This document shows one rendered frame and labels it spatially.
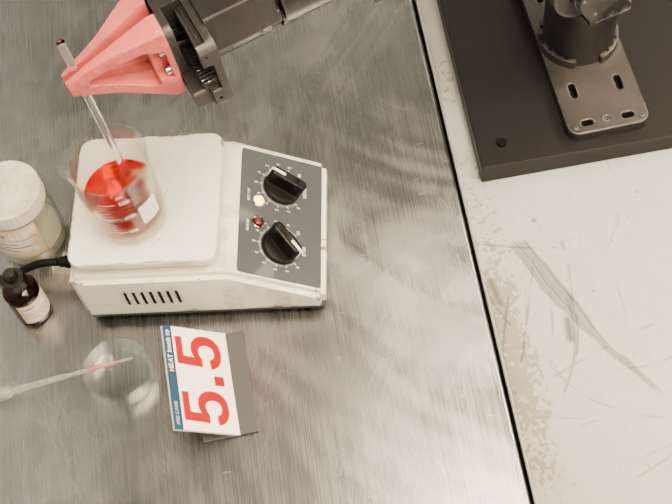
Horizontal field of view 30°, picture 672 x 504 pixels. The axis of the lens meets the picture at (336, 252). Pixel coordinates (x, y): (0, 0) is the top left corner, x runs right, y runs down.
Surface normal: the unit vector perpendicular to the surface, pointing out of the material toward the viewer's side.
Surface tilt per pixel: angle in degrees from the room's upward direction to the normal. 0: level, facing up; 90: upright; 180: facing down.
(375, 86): 0
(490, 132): 1
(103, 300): 90
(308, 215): 30
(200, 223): 0
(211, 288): 90
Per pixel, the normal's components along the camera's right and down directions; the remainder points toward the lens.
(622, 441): -0.10, -0.48
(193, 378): 0.55, -0.51
